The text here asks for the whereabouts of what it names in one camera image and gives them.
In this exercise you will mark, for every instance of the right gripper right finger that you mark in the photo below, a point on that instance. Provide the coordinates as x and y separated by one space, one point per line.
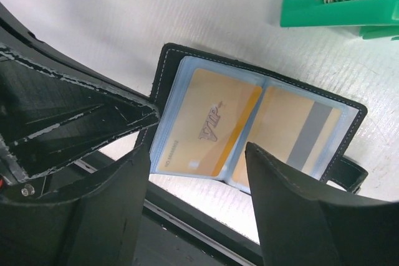
302 221

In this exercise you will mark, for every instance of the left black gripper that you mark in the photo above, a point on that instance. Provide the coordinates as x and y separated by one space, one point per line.
55 110

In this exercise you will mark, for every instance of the green plastic bin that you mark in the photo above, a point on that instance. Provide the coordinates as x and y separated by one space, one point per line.
375 19

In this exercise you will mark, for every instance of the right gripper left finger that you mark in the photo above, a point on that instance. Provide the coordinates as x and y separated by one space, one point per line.
92 221

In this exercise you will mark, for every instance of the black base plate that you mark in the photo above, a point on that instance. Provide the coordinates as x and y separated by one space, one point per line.
168 231

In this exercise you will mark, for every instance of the black leather card holder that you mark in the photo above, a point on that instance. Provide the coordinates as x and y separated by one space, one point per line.
175 69

